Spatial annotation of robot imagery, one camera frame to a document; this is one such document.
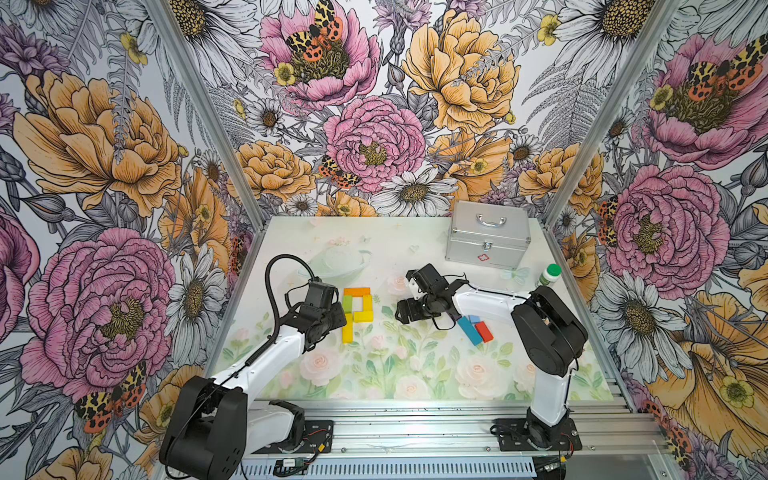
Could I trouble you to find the yellow long block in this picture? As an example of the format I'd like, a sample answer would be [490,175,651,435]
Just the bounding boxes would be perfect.
[353,311,374,323]
[342,313,354,344]

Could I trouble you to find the orange block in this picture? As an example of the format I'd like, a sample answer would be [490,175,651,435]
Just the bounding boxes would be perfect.
[343,287,371,297]

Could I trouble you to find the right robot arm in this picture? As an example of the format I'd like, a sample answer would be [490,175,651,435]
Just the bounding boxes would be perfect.
[395,264,588,451]

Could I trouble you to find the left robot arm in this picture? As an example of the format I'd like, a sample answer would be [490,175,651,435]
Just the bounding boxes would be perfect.
[159,278,347,479]

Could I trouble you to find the teal block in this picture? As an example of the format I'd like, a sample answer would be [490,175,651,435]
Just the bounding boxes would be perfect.
[457,317,483,346]

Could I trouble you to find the clear glass bowl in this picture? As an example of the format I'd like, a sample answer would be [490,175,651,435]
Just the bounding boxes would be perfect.
[307,246,372,283]

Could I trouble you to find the red block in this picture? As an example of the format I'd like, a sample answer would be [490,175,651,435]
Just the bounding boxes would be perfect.
[475,322,494,343]

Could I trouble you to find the silver metal case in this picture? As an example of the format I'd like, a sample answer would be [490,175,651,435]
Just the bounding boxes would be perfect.
[445,201,531,269]

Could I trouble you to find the white green-capped bottle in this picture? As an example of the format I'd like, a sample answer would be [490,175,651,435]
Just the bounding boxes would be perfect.
[538,263,562,286]

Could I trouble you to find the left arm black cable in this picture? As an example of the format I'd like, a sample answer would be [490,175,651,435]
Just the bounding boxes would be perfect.
[264,253,316,361]

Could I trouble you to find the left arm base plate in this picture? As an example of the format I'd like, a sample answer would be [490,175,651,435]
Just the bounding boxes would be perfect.
[256,420,335,456]

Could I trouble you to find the aluminium rail frame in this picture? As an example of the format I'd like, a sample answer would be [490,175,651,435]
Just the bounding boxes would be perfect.
[149,398,679,480]

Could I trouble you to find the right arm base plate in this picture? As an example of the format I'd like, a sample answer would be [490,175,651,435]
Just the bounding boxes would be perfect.
[490,416,583,453]

